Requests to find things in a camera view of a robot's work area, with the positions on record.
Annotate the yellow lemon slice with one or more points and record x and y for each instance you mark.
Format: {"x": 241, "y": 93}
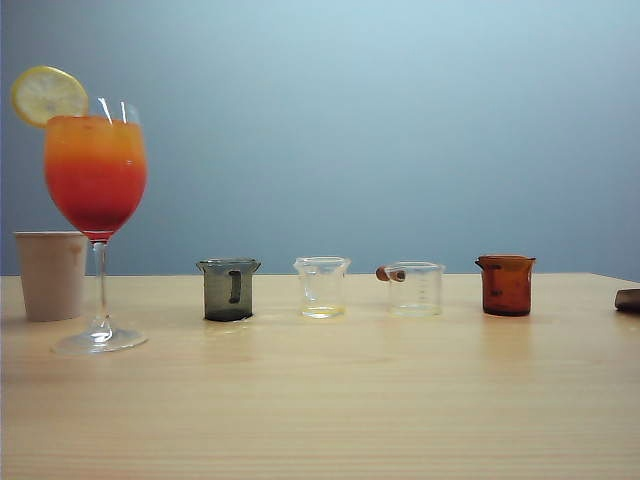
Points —
{"x": 47, "y": 95}

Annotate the smoky grey glass measuring cup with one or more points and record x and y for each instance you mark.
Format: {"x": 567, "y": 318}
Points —
{"x": 220, "y": 295}

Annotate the amber glass measuring cup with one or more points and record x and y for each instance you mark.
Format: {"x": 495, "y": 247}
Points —
{"x": 505, "y": 290}

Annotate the beige paper cup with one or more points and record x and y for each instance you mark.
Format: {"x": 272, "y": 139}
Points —
{"x": 50, "y": 280}

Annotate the clear glass beaker with spout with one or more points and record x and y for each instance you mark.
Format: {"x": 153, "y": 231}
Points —
{"x": 325, "y": 280}

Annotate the wine glass with orange-red drink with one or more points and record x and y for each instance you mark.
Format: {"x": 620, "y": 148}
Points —
{"x": 95, "y": 170}

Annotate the dark brown flat object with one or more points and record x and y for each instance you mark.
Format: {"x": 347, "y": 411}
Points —
{"x": 629, "y": 300}

